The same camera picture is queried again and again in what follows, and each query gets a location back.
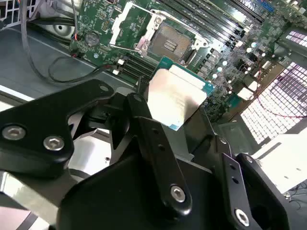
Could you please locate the metal socket cover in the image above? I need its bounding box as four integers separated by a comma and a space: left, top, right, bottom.
109, 1, 166, 53

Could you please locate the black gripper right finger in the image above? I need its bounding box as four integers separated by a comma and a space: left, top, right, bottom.
191, 105, 299, 230

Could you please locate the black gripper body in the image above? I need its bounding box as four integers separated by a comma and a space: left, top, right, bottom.
56, 153, 231, 230

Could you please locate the silver CPU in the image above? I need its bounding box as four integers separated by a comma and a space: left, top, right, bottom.
147, 57, 215, 131

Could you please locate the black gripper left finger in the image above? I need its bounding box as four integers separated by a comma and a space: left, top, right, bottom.
0, 76, 192, 218

